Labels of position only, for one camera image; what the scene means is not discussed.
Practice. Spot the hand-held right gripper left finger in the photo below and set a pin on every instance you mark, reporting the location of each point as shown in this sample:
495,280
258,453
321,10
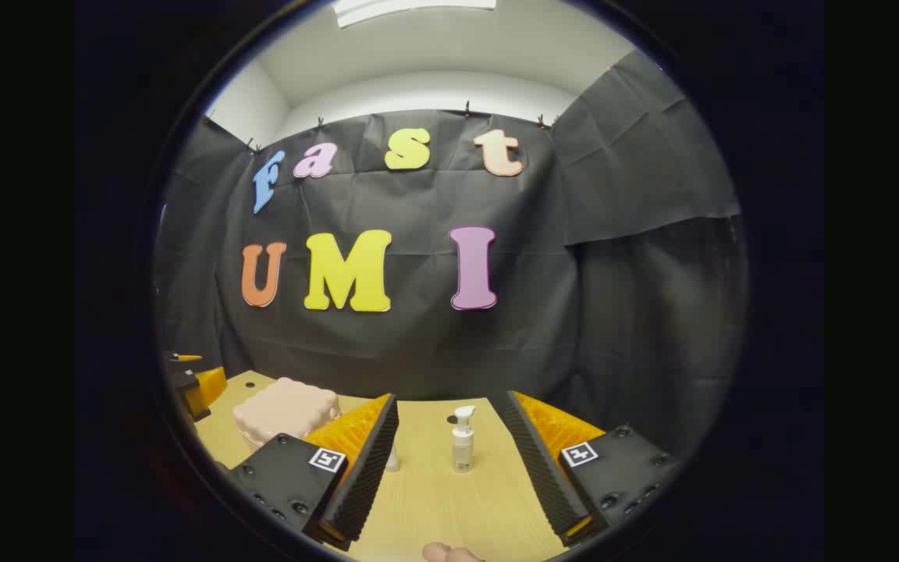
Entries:
367,476

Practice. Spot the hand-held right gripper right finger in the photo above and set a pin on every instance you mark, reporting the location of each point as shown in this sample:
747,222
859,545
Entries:
543,476

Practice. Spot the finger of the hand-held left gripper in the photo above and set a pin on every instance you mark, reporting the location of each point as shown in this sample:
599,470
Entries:
188,357
204,388

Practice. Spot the small white bottle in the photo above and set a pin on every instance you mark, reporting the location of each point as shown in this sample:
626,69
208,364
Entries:
392,462

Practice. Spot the pink suitcase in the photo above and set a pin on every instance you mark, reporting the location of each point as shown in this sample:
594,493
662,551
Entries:
282,410

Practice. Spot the white pump bottle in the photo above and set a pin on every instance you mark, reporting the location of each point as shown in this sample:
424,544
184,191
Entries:
463,441

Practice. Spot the ceiling light panel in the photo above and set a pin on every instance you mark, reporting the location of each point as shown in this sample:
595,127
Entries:
410,9

